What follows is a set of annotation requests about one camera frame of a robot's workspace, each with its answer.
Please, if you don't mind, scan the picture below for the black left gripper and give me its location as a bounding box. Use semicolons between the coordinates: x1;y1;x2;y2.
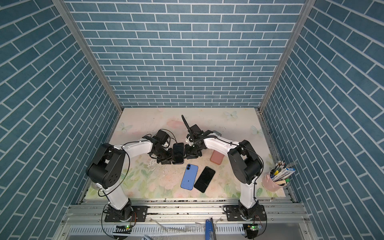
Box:
153;146;178;164

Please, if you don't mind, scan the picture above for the black phone case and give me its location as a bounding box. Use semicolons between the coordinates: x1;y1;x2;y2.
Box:
172;143;185;165

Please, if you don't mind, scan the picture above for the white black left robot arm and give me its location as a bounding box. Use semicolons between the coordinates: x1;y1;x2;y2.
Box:
86;139;173;222

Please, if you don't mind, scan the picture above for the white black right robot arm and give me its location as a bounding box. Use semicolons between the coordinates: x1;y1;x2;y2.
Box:
186;131;264;220

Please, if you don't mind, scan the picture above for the dusty pink phone case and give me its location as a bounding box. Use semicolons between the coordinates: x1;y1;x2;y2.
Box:
210;151;225;166

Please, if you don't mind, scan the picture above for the sage green phone case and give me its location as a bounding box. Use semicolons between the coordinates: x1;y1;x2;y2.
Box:
213;131;222;137

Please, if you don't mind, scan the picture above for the blue smartphone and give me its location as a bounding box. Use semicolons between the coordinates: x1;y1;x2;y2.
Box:
181;164;199;191

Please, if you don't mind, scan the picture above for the black smartphone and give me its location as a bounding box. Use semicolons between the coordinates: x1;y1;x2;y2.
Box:
194;167;216;193

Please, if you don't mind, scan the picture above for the pink pen cup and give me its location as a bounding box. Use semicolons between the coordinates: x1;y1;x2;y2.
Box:
262;174;288;192

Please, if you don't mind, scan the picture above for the blue white box in cup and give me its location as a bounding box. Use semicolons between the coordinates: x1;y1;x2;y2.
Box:
272;168;296;182

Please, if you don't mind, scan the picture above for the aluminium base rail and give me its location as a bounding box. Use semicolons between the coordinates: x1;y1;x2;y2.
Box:
54;198;317;240

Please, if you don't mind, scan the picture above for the blue handled tool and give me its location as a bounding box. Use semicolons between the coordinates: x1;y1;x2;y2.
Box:
205;218;217;240

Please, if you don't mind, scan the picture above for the aluminium frame post left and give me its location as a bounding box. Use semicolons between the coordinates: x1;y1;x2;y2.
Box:
52;0;123;113

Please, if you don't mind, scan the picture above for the aluminium frame post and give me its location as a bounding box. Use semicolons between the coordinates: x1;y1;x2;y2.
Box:
52;0;123;113
259;0;316;113

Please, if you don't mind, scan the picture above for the aluminium frame post right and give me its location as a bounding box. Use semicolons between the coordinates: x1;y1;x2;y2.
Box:
259;0;316;113

